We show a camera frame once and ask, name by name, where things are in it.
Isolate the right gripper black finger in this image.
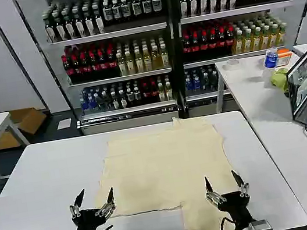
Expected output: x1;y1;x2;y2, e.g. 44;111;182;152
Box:
202;173;228;208
230;167;252;199

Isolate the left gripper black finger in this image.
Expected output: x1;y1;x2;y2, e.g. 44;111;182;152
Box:
66;188;90;220
90;186;119;220

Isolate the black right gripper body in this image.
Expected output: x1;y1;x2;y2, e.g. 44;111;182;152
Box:
215;189;258;230

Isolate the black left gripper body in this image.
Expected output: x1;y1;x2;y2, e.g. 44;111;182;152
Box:
67;206;109;230

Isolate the cream yellow shirt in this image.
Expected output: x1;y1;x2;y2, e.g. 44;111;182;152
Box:
82;107;252;230

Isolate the white paper sheet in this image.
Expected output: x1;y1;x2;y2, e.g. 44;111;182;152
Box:
55;117;74;131

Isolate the brown cardboard box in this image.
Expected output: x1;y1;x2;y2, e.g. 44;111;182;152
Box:
0;104;52;151

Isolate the green crumpled cloth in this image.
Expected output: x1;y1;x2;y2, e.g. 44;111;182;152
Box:
269;66;294;96

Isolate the white tape roll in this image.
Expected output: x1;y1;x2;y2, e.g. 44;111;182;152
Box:
224;57;243;71

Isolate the clear bottle with blue label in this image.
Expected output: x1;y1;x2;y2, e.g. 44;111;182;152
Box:
258;47;284;89

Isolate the orange and white box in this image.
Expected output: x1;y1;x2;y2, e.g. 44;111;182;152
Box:
274;47;297;69

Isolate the bottle shelf with blue bottles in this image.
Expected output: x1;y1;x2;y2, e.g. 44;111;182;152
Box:
12;0;191;144

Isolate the bottle shelf behind white desk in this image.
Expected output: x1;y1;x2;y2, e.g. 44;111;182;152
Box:
166;0;307;119

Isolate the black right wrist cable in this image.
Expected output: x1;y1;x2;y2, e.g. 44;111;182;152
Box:
217;215;238;230

